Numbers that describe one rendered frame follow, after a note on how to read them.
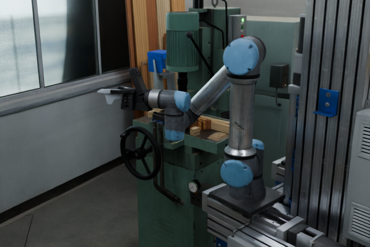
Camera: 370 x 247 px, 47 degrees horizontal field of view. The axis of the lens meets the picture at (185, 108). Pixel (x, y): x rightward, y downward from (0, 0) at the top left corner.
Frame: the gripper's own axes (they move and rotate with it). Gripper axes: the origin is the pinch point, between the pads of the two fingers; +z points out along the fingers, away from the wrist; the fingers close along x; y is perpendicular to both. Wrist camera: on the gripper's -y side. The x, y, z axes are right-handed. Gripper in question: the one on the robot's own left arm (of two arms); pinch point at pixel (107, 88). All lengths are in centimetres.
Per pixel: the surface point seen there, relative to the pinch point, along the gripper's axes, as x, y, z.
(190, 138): 52, 28, -17
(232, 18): 87, -35, -25
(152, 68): 145, 0, 52
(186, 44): 61, -19, -9
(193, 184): 47, 50, -22
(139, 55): 191, -7, 88
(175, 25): 57, -29, -4
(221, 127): 64, 23, -30
